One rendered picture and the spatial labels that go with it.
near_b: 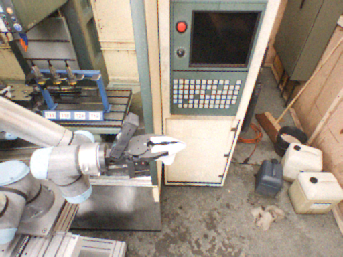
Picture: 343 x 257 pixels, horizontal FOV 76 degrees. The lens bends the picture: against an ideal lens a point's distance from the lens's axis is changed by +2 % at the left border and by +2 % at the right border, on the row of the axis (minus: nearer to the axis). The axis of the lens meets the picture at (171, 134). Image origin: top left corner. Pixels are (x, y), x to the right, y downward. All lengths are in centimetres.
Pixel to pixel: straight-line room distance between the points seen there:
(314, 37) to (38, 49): 273
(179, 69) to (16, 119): 88
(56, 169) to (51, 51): 181
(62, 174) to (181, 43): 90
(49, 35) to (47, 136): 162
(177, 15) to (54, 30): 126
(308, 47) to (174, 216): 230
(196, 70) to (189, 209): 137
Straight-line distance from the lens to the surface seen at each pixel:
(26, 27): 153
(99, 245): 192
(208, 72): 131
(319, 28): 294
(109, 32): 247
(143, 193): 150
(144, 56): 81
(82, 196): 67
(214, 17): 122
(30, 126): 68
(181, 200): 225
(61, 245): 104
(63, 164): 56
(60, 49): 225
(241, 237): 219
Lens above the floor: 198
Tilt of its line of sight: 45 degrees down
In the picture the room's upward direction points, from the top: straight up
